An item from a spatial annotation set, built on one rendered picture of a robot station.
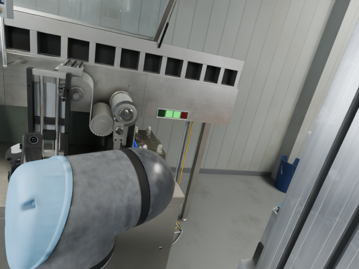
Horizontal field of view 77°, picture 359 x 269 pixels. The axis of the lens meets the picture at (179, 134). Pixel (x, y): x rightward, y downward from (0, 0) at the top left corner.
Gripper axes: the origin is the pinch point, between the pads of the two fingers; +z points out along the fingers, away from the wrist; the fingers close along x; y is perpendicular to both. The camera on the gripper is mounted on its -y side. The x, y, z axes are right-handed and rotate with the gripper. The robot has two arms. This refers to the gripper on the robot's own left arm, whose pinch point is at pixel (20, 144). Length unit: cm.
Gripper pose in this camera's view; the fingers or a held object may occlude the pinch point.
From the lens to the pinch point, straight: 89.6
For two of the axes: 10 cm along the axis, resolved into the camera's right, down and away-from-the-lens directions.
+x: 7.2, 0.5, 7.0
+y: -2.9, 9.3, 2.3
